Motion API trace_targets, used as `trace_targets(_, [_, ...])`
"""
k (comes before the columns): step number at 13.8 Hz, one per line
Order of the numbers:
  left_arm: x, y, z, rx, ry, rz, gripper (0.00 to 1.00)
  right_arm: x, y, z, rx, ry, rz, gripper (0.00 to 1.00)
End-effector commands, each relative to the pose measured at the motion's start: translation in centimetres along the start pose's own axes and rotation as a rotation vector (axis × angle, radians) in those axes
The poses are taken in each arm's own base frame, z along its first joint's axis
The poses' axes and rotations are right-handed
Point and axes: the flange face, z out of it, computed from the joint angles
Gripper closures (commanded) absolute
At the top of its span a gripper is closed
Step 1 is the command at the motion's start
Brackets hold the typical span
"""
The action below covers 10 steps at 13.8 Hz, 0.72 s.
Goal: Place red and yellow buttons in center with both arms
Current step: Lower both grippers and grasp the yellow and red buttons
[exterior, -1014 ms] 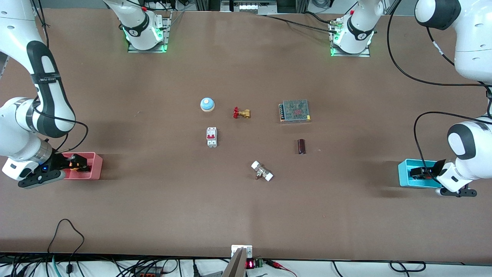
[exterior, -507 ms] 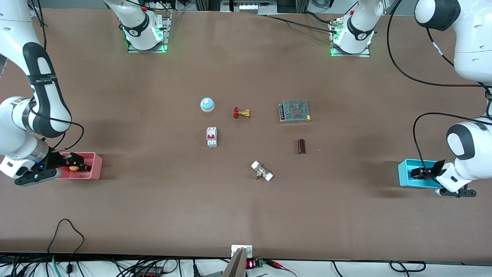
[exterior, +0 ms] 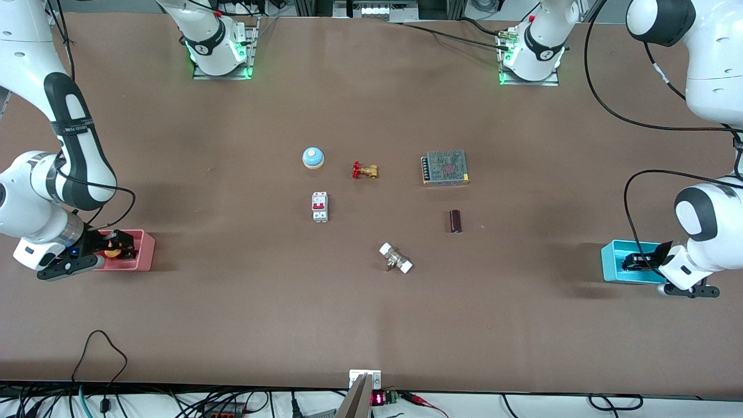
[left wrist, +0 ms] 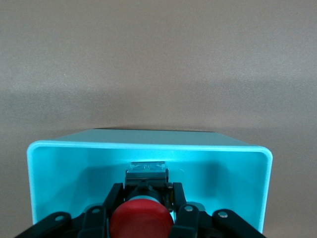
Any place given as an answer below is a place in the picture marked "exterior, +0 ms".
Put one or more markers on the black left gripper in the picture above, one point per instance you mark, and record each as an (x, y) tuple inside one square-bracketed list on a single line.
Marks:
[(660, 253)]

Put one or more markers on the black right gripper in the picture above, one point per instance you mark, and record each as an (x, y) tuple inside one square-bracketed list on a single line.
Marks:
[(93, 239)]

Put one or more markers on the yellow push button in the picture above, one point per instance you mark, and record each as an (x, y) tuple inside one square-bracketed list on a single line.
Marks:
[(112, 252)]

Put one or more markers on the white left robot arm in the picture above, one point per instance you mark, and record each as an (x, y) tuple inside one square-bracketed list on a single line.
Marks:
[(711, 52)]

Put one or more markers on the pink plastic bin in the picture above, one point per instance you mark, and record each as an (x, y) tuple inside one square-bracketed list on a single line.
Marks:
[(142, 255)]

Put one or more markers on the cyan plastic bin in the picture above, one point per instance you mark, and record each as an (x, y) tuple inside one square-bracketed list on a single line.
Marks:
[(615, 270)]

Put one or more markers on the dark brown cylinder capacitor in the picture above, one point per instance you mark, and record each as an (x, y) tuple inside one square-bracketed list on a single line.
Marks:
[(455, 221)]

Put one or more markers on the white red circuit breaker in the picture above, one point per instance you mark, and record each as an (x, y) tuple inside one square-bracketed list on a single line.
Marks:
[(320, 206)]

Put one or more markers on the blue white call bell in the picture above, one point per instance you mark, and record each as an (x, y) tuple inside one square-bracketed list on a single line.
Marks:
[(313, 157)]

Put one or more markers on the metal mesh power supply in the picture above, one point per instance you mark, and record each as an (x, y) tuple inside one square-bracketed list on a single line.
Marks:
[(446, 168)]

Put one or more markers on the metal fitting white ends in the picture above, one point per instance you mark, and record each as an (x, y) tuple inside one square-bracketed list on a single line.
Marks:
[(396, 258)]

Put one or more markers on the red clip lead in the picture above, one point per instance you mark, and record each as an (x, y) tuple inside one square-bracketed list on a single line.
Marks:
[(426, 403)]

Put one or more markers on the red digit display module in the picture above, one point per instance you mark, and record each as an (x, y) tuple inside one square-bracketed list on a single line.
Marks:
[(384, 398)]

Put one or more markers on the lit control box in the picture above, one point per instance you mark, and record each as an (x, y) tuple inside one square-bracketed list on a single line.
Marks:
[(376, 8)]

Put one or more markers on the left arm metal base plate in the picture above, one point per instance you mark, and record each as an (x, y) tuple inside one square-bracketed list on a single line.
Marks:
[(528, 82)]

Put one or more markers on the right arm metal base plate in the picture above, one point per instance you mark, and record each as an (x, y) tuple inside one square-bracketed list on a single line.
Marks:
[(252, 52)]

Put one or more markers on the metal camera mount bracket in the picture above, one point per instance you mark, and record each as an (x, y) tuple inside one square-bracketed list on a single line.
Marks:
[(360, 395)]

